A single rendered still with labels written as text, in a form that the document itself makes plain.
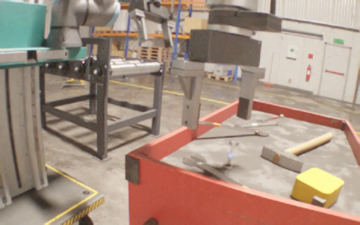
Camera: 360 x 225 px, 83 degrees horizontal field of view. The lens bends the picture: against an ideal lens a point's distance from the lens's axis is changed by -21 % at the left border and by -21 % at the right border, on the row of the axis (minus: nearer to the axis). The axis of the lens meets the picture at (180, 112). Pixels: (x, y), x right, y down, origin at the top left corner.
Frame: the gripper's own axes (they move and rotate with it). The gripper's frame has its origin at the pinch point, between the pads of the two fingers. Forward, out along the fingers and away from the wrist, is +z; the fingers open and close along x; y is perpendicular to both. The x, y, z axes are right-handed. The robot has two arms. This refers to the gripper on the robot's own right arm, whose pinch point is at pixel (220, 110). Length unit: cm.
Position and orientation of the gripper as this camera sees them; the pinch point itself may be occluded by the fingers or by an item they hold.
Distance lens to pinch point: 44.1
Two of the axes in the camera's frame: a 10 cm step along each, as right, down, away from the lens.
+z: -0.9, 9.6, 2.5
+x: -8.0, 0.8, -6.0
